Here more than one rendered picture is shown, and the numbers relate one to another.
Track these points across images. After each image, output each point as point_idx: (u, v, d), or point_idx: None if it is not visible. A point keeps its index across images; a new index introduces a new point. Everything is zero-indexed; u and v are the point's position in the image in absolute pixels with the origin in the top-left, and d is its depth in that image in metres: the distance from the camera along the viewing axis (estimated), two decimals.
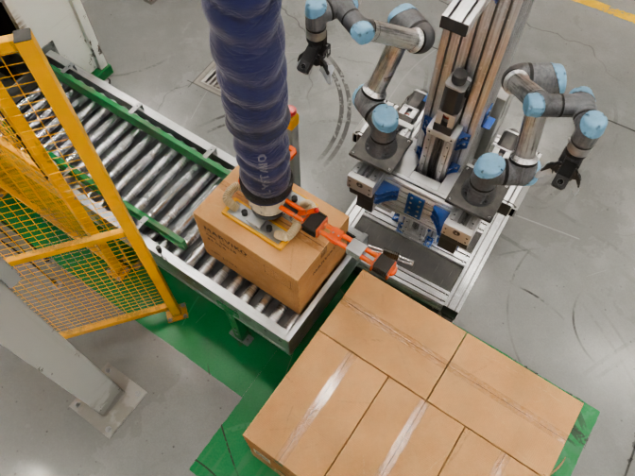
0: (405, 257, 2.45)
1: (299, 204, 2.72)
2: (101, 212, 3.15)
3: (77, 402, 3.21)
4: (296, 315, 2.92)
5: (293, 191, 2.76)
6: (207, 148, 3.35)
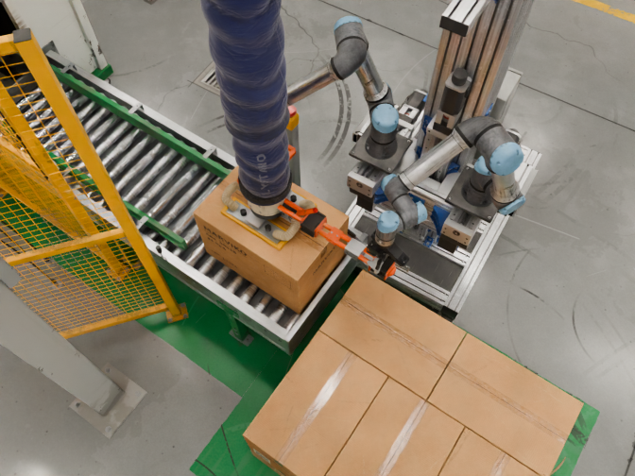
0: None
1: (298, 204, 2.72)
2: (101, 212, 3.15)
3: (77, 402, 3.21)
4: (296, 315, 2.92)
5: (292, 191, 2.76)
6: (207, 148, 3.35)
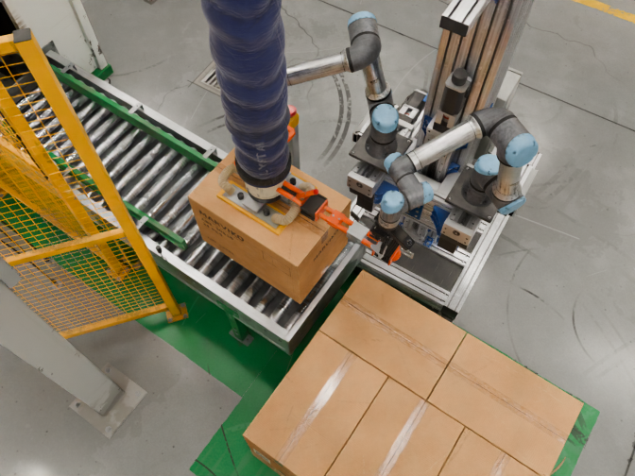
0: None
1: (298, 187, 2.61)
2: (101, 212, 3.15)
3: (77, 402, 3.21)
4: (296, 315, 2.92)
5: (291, 174, 2.65)
6: (207, 148, 3.35)
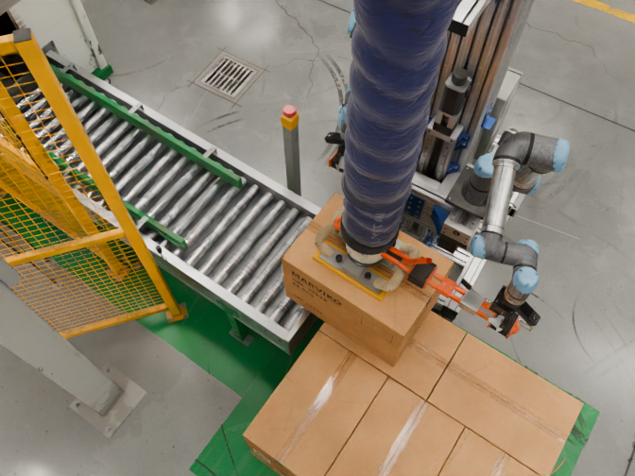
0: (524, 321, 2.19)
1: (397, 248, 2.48)
2: (101, 212, 3.15)
3: (77, 402, 3.21)
4: (296, 315, 2.92)
5: None
6: (207, 148, 3.35)
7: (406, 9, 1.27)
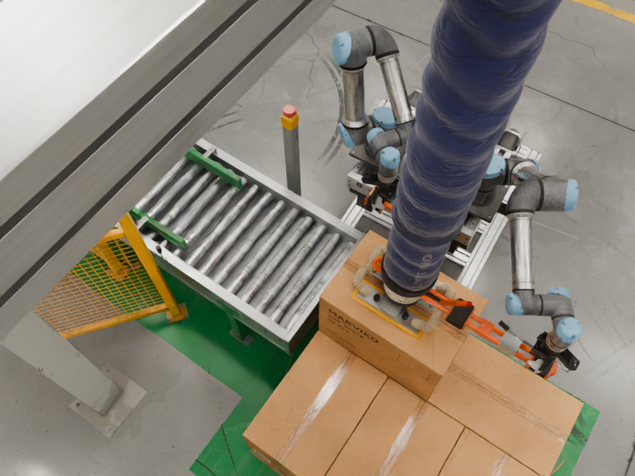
0: (562, 363, 2.25)
1: (433, 287, 2.53)
2: None
3: (77, 402, 3.21)
4: (296, 315, 2.92)
5: None
6: (207, 148, 3.35)
7: (494, 53, 1.21)
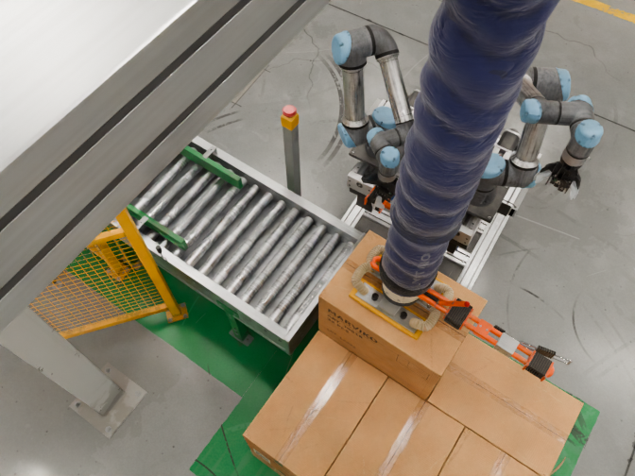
0: (562, 356, 2.26)
1: (432, 287, 2.53)
2: None
3: (77, 402, 3.21)
4: (296, 315, 2.92)
5: None
6: (207, 148, 3.35)
7: (492, 52, 1.21)
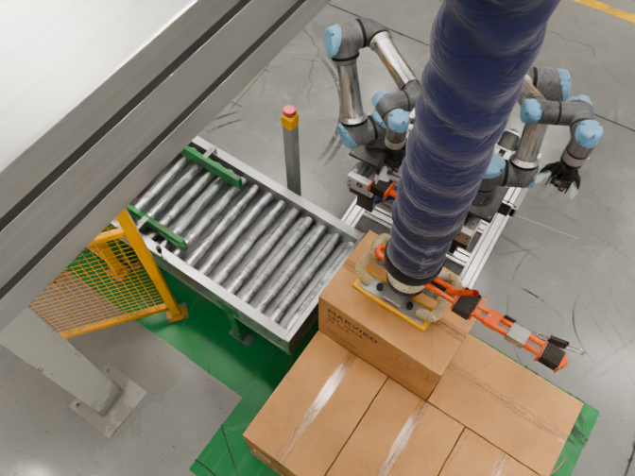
0: (575, 347, 2.17)
1: (438, 277, 2.44)
2: None
3: (77, 402, 3.21)
4: (296, 315, 2.92)
5: None
6: (207, 148, 3.35)
7: (493, 52, 1.21)
